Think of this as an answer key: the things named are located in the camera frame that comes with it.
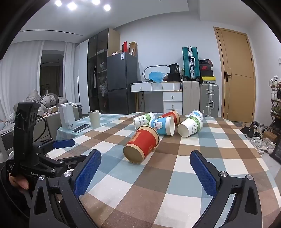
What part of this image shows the white curtain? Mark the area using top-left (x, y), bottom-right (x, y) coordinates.
top-left (0, 41), bottom-right (80, 120)

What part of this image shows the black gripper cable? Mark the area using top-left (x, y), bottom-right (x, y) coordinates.
top-left (32, 115), bottom-right (48, 143)

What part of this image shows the dark glass wardrobe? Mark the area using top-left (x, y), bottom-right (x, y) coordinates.
top-left (87, 28), bottom-right (120, 114)

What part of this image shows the teal suitcase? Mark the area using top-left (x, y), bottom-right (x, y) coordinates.
top-left (182, 46), bottom-right (200, 81)

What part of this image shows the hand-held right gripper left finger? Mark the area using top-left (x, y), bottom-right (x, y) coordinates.
top-left (29, 149), bottom-right (102, 228)

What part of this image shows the white green leaf paper cup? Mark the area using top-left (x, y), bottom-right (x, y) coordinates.
top-left (177, 115), bottom-right (203, 138)
top-left (133, 112), bottom-right (155, 130)

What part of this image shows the beige tumbler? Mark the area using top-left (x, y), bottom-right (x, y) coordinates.
top-left (88, 111), bottom-right (101, 129)

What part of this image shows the white smartphone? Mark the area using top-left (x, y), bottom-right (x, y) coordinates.
top-left (72, 124), bottom-right (90, 133)

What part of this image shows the beige chair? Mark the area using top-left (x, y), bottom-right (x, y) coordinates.
top-left (33, 114), bottom-right (62, 142)

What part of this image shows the checkered tablecloth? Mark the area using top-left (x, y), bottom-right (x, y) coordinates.
top-left (47, 112), bottom-right (281, 228)

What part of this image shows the blue plastic bag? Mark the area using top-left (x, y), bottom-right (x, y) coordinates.
top-left (149, 71), bottom-right (167, 83)

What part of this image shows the beige suitcase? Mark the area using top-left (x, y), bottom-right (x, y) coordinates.
top-left (183, 81), bottom-right (200, 116)

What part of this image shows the white desk with drawers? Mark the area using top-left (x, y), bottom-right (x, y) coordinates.
top-left (130, 81), bottom-right (183, 115)

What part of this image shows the black bag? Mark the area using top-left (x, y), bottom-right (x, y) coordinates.
top-left (167, 63), bottom-right (183, 81)

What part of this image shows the pile of shoes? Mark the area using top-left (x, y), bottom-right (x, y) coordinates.
top-left (240, 120), bottom-right (276, 155)

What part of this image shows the wooden door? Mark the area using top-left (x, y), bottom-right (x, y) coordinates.
top-left (214, 26), bottom-right (256, 123)

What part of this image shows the grey jacket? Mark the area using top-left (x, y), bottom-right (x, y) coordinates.
top-left (23, 89), bottom-right (68, 109)

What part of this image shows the white countertop appliance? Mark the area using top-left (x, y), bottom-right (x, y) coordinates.
top-left (58, 102), bottom-right (77, 130)

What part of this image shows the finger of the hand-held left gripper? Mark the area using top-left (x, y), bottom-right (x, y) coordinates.
top-left (33, 139), bottom-right (76, 154)
top-left (46, 154), bottom-right (87, 174)

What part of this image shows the stack of shoe boxes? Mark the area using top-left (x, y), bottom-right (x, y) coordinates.
top-left (198, 59), bottom-right (217, 84)

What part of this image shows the blue rabbit paper cup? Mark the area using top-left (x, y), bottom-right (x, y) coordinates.
top-left (149, 116), bottom-right (175, 136)

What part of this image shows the oval metal frame mirror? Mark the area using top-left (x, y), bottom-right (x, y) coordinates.
top-left (143, 65), bottom-right (170, 82)

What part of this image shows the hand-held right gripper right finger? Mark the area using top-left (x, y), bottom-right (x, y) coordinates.
top-left (189, 150), bottom-right (264, 228)

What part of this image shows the small red paper cup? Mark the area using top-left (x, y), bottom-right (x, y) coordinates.
top-left (158, 110), bottom-right (181, 126)

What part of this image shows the white blue paper cup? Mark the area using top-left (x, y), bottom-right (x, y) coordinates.
top-left (185, 110), bottom-right (204, 120)

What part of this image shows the shoe rack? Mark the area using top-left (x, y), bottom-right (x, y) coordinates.
top-left (269, 75), bottom-right (281, 133)

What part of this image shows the large red paper cup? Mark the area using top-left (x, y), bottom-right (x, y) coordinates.
top-left (123, 127), bottom-right (160, 164)

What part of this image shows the person's left hand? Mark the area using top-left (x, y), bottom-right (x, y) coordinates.
top-left (8, 173), bottom-right (30, 190)

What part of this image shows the silver suitcase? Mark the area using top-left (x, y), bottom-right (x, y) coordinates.
top-left (200, 83), bottom-right (220, 117)

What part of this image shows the dark grey refrigerator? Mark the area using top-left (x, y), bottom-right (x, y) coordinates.
top-left (107, 53), bottom-right (138, 115)

